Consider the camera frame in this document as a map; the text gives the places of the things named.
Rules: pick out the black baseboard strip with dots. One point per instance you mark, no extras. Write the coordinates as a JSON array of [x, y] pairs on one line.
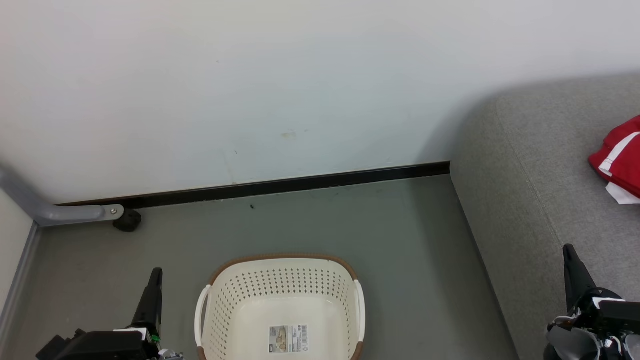
[[280, 185]]

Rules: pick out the cream perforated laundry basket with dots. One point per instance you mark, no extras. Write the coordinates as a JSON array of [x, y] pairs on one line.
[[285, 305]]

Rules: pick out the red and white garment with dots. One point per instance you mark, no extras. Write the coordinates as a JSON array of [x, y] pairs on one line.
[[620, 170]]

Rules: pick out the grey metal frame leg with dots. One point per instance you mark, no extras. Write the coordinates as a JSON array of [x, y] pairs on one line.
[[60, 214]]

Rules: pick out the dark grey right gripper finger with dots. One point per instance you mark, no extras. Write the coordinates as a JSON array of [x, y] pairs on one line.
[[576, 285]]

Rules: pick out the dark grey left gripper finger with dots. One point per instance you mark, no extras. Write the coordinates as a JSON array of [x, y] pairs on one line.
[[150, 310]]

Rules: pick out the grey fabric sofa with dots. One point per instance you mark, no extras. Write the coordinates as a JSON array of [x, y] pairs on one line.
[[550, 190]]

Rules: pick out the paper label sticker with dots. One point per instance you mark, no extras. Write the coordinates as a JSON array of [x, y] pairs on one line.
[[288, 339]]

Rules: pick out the grey floor trim strip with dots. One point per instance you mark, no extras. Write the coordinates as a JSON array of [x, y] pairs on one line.
[[20, 280]]

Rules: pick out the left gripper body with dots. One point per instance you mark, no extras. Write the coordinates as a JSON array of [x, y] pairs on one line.
[[100, 346]]

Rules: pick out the black round frame foot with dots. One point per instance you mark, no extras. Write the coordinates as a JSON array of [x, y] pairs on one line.
[[127, 221]]

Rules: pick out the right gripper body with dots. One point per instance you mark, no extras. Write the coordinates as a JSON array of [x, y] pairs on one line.
[[610, 325]]

